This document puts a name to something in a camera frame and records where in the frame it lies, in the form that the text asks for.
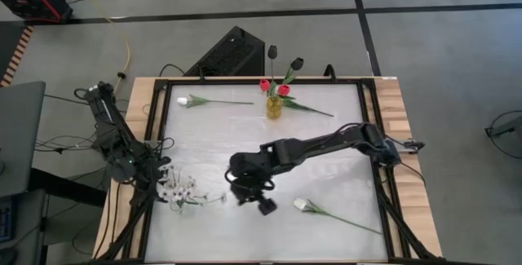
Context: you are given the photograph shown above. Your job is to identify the red artificial tulip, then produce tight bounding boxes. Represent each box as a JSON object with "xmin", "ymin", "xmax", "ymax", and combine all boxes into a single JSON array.
[
  {"xmin": 259, "ymin": 78, "xmax": 278, "ymax": 99},
  {"xmin": 277, "ymin": 83, "xmax": 334, "ymax": 118}
]

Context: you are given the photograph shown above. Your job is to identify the black artificial tulip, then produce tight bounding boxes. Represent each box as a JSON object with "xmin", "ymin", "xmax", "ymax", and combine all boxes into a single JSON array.
[
  {"xmin": 267, "ymin": 44, "xmax": 279, "ymax": 95},
  {"xmin": 281, "ymin": 56, "xmax": 305, "ymax": 95}
]

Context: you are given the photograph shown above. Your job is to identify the white artificial tulip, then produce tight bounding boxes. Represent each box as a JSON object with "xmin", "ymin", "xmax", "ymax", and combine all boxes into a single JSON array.
[
  {"xmin": 292, "ymin": 197, "xmax": 383, "ymax": 236},
  {"xmin": 175, "ymin": 93, "xmax": 254, "ymax": 109}
]

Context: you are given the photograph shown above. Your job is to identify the dark mat with striped edge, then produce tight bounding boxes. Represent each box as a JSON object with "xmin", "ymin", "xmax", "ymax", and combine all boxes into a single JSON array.
[{"xmin": 0, "ymin": 22, "xmax": 34, "ymax": 90}]

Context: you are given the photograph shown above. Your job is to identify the black desk base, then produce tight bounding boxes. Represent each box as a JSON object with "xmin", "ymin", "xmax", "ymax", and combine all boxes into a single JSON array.
[{"xmin": 28, "ymin": 168, "xmax": 108, "ymax": 209}]

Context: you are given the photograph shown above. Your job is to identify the long yellow cable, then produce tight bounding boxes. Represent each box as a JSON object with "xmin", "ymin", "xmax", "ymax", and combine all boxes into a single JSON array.
[{"xmin": 73, "ymin": 0, "xmax": 132, "ymax": 109}]

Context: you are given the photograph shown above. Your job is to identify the white glossy work sheet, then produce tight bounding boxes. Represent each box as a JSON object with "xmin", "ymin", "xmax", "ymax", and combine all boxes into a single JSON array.
[{"xmin": 143, "ymin": 82, "xmax": 389, "ymax": 263}]

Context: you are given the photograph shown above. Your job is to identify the thin black cable loop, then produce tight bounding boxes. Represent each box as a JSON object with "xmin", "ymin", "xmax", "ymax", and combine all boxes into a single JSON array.
[{"xmin": 157, "ymin": 63, "xmax": 187, "ymax": 78}]

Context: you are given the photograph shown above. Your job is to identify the yellow glass vase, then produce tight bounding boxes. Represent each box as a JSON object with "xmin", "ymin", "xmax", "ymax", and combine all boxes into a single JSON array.
[{"xmin": 266, "ymin": 95, "xmax": 283, "ymax": 120}]

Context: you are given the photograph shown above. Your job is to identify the dark keyboard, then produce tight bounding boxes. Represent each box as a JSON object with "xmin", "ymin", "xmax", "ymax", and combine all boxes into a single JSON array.
[{"xmin": 0, "ymin": 205, "xmax": 14, "ymax": 245}]

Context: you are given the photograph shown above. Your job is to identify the black metal table frame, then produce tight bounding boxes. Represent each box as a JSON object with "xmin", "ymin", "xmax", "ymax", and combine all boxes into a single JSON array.
[{"xmin": 87, "ymin": 76, "xmax": 449, "ymax": 265}]

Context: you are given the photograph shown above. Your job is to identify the black speaker box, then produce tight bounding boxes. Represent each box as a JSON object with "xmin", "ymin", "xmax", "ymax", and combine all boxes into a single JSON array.
[{"xmin": 182, "ymin": 25, "xmax": 266, "ymax": 78}]

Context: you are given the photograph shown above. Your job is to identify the black cable bundle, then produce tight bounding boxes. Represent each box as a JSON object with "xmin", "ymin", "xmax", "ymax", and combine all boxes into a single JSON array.
[{"xmin": 33, "ymin": 133, "xmax": 97, "ymax": 155}]

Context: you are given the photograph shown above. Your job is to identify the gray desk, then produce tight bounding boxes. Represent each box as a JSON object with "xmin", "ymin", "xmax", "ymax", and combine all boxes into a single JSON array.
[{"xmin": 0, "ymin": 80, "xmax": 46, "ymax": 200}]

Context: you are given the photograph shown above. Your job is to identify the small white flower bunch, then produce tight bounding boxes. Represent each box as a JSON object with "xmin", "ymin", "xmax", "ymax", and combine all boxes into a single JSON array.
[{"xmin": 157, "ymin": 163, "xmax": 228, "ymax": 216}]

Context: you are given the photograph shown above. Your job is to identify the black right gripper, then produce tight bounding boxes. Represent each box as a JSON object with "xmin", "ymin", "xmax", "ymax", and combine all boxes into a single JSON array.
[{"xmin": 229, "ymin": 172, "xmax": 279, "ymax": 217}]

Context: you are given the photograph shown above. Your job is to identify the clear glass vase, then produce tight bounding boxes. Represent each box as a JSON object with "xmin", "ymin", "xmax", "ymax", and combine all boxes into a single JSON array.
[{"xmin": 165, "ymin": 195, "xmax": 195, "ymax": 217}]

